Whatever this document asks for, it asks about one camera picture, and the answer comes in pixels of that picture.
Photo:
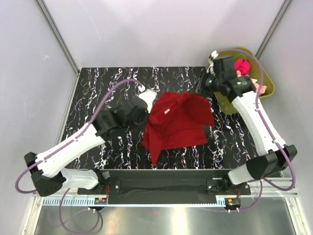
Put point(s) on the pink peach t-shirt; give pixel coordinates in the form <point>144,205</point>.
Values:
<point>258,87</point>

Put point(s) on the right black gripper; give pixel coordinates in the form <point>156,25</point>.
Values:
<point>197,85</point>

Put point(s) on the magenta t-shirt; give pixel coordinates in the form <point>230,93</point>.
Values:
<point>243,66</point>

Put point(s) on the aluminium frame rail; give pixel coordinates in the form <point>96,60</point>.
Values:
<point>269,187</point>

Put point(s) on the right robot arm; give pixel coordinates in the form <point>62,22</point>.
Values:
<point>274,154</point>

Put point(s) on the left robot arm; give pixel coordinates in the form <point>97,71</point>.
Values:
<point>48,169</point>

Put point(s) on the left aluminium corner post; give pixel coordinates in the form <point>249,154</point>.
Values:
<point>57,35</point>

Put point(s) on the red t-shirt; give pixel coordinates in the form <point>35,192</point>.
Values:
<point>176,121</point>

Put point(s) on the aluminium corner post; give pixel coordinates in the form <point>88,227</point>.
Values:
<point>273,27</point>
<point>57,35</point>

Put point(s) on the right aluminium corner post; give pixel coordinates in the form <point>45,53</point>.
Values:
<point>273,27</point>

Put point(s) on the white slotted cable duct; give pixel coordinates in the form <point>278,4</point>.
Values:
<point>135,201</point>

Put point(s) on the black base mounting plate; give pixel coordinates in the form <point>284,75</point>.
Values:
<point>153,177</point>

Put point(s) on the olive green plastic bin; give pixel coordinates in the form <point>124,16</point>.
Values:
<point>242,52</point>

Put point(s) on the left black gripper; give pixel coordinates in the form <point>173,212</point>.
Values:
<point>142,127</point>

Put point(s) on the black marble pattern mat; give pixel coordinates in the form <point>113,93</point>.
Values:
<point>229,145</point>

